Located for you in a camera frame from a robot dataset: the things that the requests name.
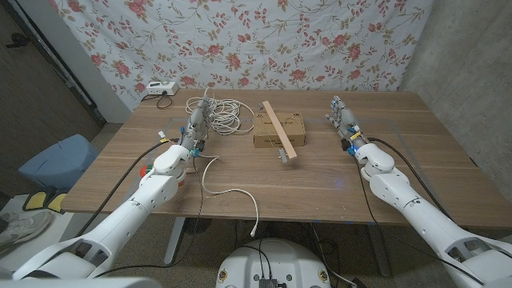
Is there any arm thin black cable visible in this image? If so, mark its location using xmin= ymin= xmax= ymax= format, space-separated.
xmin=94 ymin=154 xmax=206 ymax=279
xmin=351 ymin=154 xmax=487 ymax=286

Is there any metal table leg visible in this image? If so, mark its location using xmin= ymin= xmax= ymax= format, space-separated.
xmin=163 ymin=217 xmax=187 ymax=265
xmin=367 ymin=223 xmax=391 ymax=277

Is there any black floor cable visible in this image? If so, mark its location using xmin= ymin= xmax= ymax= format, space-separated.
xmin=310 ymin=222 xmax=359 ymax=288

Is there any blue padded stool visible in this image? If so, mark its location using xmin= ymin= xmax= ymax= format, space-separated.
xmin=18 ymin=134 xmax=100 ymax=191

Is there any black power cord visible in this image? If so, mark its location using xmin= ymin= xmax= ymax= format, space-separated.
xmin=142 ymin=94 xmax=174 ymax=110

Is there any wooden stick with metal brackets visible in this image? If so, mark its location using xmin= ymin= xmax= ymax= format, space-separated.
xmin=258 ymin=100 xmax=299 ymax=164

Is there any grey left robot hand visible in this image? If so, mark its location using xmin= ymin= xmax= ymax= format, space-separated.
xmin=182 ymin=95 xmax=214 ymax=151

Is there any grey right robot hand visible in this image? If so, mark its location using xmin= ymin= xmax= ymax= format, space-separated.
xmin=325 ymin=95 xmax=367 ymax=150

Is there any right arm thick black cable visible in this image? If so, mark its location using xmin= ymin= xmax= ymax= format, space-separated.
xmin=366 ymin=137 xmax=455 ymax=221

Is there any black round floor object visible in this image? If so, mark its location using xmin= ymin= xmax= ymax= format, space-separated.
xmin=183 ymin=218 xmax=213 ymax=235

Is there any arm thick black cable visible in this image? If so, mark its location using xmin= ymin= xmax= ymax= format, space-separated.
xmin=366 ymin=137 xmax=455 ymax=221
xmin=74 ymin=138 xmax=181 ymax=238

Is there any grey sneaker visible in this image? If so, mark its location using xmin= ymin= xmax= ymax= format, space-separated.
xmin=0 ymin=210 xmax=53 ymax=247

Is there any yellow black foot pedal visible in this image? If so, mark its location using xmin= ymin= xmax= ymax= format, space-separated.
xmin=46 ymin=191 xmax=68 ymax=214
xmin=22 ymin=190 xmax=49 ymax=212

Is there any white robot torso rim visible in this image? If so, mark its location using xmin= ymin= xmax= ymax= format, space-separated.
xmin=0 ymin=276 xmax=163 ymax=288

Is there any white Ethernet cable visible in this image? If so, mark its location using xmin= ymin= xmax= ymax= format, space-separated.
xmin=185 ymin=87 xmax=260 ymax=238

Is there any brown cardboard package box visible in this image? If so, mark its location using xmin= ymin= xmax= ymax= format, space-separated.
xmin=253 ymin=111 xmax=307 ymax=149

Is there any floral printed backdrop cloth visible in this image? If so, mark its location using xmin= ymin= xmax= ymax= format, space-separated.
xmin=47 ymin=0 xmax=435 ymax=113

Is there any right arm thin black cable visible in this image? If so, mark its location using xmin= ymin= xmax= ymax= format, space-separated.
xmin=351 ymin=154 xmax=487 ymax=286

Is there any white power strip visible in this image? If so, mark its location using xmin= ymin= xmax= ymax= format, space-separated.
xmin=146 ymin=81 xmax=180 ymax=97

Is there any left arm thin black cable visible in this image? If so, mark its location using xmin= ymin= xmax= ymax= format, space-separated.
xmin=94 ymin=154 xmax=206 ymax=279

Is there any left arm thick black cable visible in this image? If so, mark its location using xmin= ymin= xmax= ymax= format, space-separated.
xmin=74 ymin=138 xmax=181 ymax=238

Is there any black door handle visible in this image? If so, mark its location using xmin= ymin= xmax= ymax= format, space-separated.
xmin=6 ymin=32 xmax=30 ymax=49

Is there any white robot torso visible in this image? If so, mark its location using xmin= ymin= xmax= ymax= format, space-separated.
xmin=215 ymin=238 xmax=332 ymax=288

